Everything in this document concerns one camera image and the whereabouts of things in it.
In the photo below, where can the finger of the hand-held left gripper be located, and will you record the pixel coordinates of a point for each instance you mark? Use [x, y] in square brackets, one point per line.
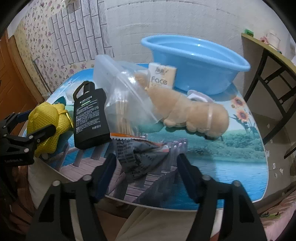
[22, 115]
[45, 133]

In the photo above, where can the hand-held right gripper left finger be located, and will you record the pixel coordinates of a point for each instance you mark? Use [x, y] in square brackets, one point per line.
[106, 172]

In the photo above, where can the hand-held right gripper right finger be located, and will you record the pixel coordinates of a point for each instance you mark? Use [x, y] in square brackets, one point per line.
[186, 176]

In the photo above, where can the yellow mesh pouch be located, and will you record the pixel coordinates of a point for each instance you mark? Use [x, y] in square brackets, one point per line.
[57, 120]

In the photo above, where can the grey snack packet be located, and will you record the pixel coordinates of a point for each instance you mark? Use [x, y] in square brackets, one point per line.
[136, 155]

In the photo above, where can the black tube bottle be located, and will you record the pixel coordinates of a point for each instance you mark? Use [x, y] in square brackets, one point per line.
[90, 115]

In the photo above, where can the beige plush toy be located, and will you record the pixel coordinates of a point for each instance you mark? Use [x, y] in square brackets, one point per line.
[196, 115]

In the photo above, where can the clear plastic swab box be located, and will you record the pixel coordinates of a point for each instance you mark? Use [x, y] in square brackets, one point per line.
[120, 92]

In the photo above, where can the white tissue pack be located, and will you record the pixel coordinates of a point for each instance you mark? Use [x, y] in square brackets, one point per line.
[161, 78]

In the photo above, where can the blue plastic basin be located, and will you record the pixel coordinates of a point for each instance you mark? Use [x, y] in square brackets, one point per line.
[196, 69]

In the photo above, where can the wooden door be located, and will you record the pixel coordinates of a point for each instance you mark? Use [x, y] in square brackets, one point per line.
[11, 81]

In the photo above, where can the person's trousers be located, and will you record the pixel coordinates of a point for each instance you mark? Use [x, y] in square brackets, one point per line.
[143, 222]

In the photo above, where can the white plastic holder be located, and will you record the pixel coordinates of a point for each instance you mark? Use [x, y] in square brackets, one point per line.
[198, 95]

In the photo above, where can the pink printed blanket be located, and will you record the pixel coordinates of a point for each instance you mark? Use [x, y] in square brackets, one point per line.
[284, 208]

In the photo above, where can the small green box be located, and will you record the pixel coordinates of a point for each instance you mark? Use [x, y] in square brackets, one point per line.
[249, 32]

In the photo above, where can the small pink ornament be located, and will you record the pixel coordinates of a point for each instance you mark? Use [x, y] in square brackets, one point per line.
[263, 39]

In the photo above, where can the side table with dark frame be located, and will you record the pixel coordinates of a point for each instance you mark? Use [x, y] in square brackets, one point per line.
[252, 53]

